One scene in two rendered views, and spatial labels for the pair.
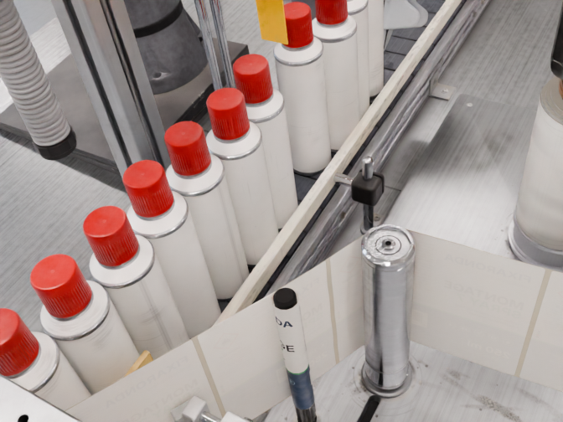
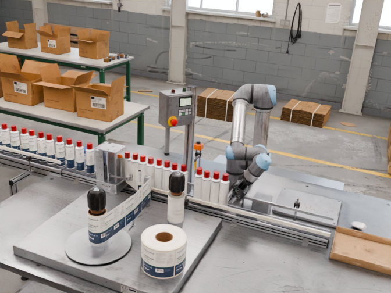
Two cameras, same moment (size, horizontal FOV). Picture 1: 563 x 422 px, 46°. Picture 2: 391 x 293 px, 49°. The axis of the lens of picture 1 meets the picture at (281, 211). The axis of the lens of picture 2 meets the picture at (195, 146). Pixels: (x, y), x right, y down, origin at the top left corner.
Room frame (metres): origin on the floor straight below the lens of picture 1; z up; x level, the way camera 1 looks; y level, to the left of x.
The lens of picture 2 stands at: (-0.02, -2.12, 2.13)
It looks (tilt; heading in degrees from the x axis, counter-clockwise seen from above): 23 degrees down; 75
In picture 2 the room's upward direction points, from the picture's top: 3 degrees clockwise
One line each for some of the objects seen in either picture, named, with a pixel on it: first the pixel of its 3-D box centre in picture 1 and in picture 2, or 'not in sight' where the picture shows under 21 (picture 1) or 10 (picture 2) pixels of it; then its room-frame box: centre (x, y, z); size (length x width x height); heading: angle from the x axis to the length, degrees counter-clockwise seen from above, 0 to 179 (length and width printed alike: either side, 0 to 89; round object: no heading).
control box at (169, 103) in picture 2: not in sight; (176, 107); (0.48, 0.13, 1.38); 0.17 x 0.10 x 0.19; 18
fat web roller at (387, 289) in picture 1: (387, 317); (146, 192); (0.29, -0.07, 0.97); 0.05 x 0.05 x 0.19
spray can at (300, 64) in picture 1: (302, 93); (198, 184); (0.59, -0.04, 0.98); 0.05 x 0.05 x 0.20
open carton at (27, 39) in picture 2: not in sight; (21, 34); (-0.89, 5.06, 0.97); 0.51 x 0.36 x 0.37; 55
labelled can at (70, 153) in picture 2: not in sight; (70, 153); (-0.12, 0.47, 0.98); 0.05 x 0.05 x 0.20
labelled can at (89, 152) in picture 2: not in sight; (89, 158); (0.00, 0.38, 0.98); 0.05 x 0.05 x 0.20
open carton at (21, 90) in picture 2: not in sight; (24, 81); (-0.57, 2.28, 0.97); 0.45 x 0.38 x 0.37; 55
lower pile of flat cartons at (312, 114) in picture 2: not in sight; (306, 112); (3.27, 3.54, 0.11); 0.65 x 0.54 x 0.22; 139
